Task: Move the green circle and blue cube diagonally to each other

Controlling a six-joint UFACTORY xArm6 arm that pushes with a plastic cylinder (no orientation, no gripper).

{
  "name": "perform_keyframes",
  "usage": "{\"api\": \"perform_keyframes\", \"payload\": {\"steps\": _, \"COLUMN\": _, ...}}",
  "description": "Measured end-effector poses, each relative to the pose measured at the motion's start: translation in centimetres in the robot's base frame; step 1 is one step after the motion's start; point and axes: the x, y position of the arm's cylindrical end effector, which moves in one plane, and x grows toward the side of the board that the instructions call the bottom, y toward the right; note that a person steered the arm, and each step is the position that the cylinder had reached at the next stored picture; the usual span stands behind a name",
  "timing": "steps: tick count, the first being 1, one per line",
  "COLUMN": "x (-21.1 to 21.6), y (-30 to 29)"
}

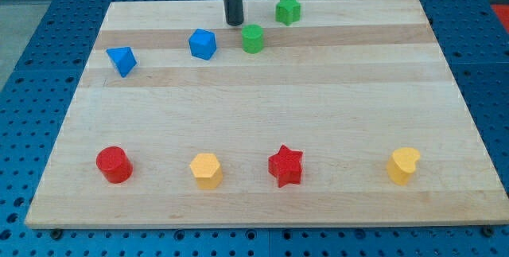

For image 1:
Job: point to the red cylinder block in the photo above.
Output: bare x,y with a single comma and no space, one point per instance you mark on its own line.
114,164

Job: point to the green star block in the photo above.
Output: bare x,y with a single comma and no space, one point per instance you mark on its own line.
288,11

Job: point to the green cylinder block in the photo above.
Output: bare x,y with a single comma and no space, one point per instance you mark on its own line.
252,39

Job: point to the light wooden board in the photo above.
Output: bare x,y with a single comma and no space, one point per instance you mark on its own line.
347,84

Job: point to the blue triangular block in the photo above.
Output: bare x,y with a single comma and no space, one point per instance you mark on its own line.
123,59

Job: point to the yellow hexagon block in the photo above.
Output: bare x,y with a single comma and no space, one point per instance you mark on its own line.
206,170

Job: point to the red star block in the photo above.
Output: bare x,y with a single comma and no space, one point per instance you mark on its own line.
286,166

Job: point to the yellow heart block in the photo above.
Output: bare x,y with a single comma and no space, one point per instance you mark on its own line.
401,165

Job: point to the blue cube block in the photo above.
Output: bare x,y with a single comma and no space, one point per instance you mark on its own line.
202,44

